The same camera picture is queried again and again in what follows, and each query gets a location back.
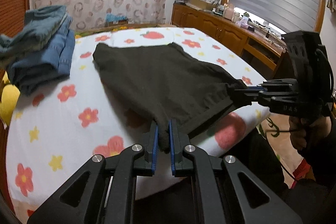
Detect cardboard box on sideboard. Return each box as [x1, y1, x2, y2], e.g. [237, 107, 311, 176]
[187, 0, 216, 10]

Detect dark blue folded jeans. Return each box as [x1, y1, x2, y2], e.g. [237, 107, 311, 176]
[7, 15, 75, 96]

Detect brown wooden sideboard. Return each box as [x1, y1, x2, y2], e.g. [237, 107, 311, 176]
[171, 3, 293, 80]

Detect right hand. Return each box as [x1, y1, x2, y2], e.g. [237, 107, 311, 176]
[289, 116, 334, 159]

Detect yellow pillow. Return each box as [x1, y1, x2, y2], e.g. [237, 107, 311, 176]
[1, 72, 20, 127]

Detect black pants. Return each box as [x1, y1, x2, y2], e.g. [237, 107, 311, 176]
[93, 43, 246, 153]

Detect small box with blue cloth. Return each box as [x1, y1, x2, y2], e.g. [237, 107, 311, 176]
[105, 13, 128, 27]

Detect white fruit-print bed sheet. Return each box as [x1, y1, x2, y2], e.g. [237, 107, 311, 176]
[6, 27, 264, 215]

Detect floral bed blanket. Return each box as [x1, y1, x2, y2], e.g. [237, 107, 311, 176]
[75, 23, 175, 39]

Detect light blue folded jeans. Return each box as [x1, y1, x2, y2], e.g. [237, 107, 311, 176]
[1, 5, 72, 70]

